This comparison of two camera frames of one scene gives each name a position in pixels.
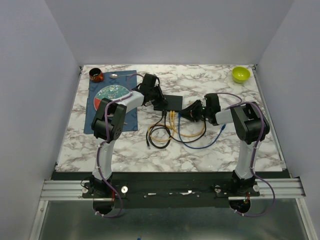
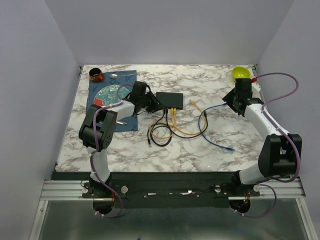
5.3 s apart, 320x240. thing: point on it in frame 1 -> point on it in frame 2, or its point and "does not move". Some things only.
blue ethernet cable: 214,140 -> 227,148
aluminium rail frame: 71,190 does not move
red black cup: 96,75 does not move
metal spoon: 114,76 does not move
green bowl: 240,74 does not move
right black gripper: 190,112 -> 228,98
